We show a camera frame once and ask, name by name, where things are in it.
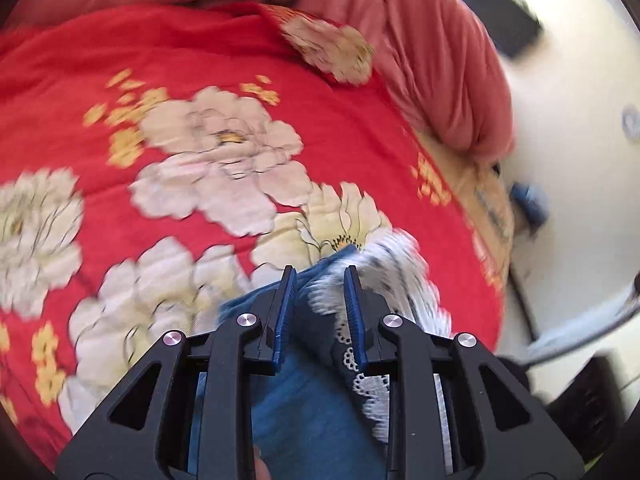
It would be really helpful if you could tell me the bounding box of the blue denim pants lace trim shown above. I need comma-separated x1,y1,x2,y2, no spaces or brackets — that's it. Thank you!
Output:
186,228,454,480

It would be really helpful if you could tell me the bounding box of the left hand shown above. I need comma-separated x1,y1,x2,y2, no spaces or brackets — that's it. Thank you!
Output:
253,445,271,480

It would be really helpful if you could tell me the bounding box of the red floral blanket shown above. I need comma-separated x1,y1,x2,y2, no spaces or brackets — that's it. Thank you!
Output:
1,4,503,466

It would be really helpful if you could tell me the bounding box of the blue slipper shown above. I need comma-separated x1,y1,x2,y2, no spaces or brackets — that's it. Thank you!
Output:
510,182,550,234

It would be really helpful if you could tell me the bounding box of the salmon pink duvet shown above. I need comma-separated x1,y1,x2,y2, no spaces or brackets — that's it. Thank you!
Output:
1,0,515,162

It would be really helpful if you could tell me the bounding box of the black television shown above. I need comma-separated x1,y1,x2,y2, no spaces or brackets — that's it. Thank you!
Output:
462,0,542,60

